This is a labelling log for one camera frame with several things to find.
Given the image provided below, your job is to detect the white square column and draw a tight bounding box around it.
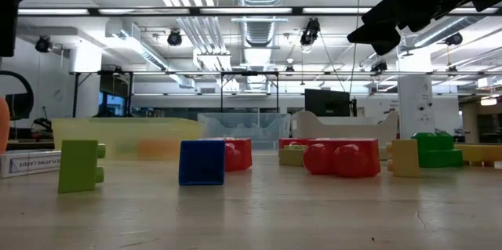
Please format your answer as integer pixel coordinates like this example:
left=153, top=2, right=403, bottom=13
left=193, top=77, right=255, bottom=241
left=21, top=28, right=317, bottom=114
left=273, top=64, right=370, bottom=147
left=397, top=52, right=437, bottom=140

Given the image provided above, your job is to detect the silver slanted air duct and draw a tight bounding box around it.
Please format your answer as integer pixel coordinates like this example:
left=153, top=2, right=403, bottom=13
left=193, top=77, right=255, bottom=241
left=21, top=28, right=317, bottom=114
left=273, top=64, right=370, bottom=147
left=411, top=14, right=487, bottom=49

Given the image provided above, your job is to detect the small light green block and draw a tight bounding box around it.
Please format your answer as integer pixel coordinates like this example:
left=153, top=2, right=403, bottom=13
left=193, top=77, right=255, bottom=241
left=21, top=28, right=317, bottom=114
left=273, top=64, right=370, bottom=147
left=278, top=143, right=310, bottom=167

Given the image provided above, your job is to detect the blue single-stud block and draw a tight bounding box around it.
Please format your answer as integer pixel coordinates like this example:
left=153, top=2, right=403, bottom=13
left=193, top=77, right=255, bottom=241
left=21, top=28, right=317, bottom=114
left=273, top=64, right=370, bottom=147
left=178, top=139, right=227, bottom=187

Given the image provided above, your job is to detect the large black monitor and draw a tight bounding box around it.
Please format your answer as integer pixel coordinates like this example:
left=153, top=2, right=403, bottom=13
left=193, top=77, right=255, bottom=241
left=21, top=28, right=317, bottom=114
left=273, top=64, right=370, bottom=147
left=304, top=88, right=353, bottom=118

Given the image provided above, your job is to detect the blue lit screen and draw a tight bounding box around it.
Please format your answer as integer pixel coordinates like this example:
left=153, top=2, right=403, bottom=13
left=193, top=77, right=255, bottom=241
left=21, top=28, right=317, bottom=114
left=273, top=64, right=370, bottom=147
left=97, top=91, right=127, bottom=118

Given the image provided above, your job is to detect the olive green block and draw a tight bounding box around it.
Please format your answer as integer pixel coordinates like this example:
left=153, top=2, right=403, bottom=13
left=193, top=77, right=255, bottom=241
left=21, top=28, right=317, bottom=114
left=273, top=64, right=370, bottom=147
left=57, top=139, right=107, bottom=194

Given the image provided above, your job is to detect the black rail with light strips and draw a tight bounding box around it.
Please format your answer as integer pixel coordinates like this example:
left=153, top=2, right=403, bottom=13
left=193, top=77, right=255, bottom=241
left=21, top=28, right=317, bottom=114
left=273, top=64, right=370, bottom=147
left=0, top=5, right=502, bottom=17

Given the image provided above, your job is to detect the black ceiling spotlight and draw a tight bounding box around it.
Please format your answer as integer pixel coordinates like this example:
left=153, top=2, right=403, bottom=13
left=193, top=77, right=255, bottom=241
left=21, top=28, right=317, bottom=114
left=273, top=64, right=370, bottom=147
left=369, top=60, right=389, bottom=75
left=299, top=17, right=322, bottom=47
left=444, top=31, right=464, bottom=47
left=34, top=35, right=53, bottom=54
left=166, top=28, right=184, bottom=47

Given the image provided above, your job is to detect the clear plastic bin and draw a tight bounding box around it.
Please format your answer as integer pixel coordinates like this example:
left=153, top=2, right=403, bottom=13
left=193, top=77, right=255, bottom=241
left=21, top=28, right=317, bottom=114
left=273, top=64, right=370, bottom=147
left=197, top=112, right=292, bottom=151

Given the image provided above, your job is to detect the yellow translucent plastic bin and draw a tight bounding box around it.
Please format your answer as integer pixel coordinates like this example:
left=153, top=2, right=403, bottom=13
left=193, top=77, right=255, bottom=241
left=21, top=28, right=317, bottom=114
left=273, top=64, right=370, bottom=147
left=52, top=117, right=204, bottom=161

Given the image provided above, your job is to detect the thin hanging cable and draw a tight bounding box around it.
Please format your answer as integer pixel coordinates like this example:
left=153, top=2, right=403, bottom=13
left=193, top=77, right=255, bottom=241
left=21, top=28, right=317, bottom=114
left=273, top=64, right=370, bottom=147
left=319, top=32, right=347, bottom=93
left=348, top=0, right=362, bottom=94

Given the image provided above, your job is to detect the small black monitor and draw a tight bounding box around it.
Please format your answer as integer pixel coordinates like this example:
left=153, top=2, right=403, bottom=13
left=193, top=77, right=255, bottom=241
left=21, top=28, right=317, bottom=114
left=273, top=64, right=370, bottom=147
left=4, top=92, right=33, bottom=121

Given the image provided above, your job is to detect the small yellow block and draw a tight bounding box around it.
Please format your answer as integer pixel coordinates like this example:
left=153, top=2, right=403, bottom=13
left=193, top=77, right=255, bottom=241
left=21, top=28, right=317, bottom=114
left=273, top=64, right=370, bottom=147
left=386, top=139, right=421, bottom=179

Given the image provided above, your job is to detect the flat yellow toy block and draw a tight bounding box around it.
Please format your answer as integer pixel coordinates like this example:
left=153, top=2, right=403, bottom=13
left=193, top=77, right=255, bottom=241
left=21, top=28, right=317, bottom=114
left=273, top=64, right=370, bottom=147
left=453, top=143, right=502, bottom=167

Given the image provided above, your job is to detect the red two-stud block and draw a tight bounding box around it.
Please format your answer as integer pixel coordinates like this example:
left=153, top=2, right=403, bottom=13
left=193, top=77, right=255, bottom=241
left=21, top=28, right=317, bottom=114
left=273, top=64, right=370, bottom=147
left=301, top=137, right=382, bottom=179
left=219, top=136, right=253, bottom=172
left=278, top=137, right=315, bottom=150

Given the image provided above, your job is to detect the white plastic bin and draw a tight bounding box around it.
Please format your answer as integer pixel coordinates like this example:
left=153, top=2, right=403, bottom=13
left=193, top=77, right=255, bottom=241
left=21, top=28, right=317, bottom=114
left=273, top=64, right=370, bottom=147
left=290, top=110, right=400, bottom=161

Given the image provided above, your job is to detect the silver round air duct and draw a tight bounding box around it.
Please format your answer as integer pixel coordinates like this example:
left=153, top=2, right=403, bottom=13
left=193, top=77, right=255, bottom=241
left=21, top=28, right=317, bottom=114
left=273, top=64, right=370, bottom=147
left=234, top=0, right=289, bottom=92

